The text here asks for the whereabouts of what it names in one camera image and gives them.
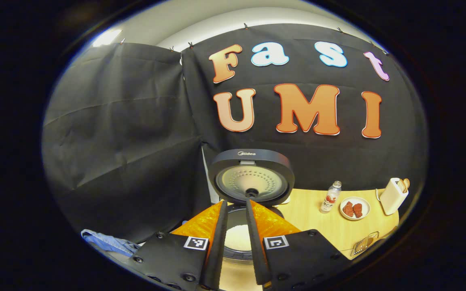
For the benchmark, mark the white toaster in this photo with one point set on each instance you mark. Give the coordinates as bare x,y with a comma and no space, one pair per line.
390,198

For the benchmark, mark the black backdrop cloth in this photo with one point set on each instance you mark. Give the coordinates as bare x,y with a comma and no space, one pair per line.
136,141

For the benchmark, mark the toast bread slice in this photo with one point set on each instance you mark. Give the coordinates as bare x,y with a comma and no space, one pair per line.
407,183
401,186

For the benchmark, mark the blue cloth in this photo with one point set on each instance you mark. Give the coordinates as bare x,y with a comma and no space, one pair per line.
107,242

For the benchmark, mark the white round plate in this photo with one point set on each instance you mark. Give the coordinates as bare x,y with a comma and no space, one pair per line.
366,208

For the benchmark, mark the clear drink bottle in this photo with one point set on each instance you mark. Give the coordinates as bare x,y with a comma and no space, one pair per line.
330,200

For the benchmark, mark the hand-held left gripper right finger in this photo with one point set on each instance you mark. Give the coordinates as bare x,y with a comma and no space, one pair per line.
255,250

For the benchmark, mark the red meat piece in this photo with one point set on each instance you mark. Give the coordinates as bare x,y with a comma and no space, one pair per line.
348,209
357,210

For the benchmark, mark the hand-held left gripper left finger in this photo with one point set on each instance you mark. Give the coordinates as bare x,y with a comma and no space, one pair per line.
219,250

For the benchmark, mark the white rice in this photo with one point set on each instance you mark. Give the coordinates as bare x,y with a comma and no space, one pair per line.
238,237

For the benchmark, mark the black rice cooker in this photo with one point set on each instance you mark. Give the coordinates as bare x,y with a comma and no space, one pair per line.
253,157

